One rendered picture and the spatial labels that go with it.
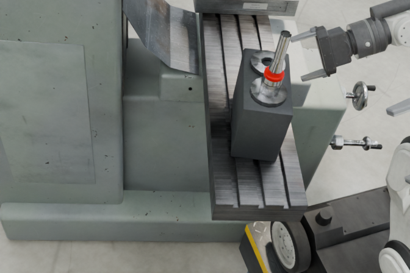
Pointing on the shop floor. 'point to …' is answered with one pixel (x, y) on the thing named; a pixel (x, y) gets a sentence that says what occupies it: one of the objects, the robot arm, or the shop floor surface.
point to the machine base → (122, 219)
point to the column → (62, 84)
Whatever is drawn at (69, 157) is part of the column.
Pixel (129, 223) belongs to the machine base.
